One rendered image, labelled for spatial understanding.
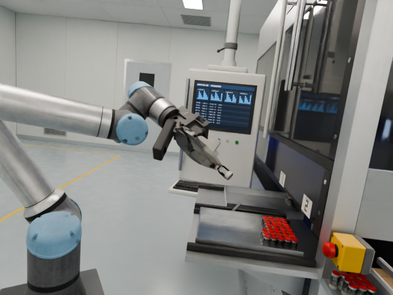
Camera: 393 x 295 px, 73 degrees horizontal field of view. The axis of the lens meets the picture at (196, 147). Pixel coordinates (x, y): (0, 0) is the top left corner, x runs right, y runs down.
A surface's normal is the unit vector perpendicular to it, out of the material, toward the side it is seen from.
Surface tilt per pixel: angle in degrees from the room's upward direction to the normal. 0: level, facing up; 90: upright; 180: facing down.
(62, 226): 8
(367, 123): 90
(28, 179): 77
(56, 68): 90
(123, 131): 90
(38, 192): 81
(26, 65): 90
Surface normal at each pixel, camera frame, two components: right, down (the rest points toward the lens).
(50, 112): 0.41, 0.11
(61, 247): 0.63, 0.15
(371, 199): -0.07, 0.16
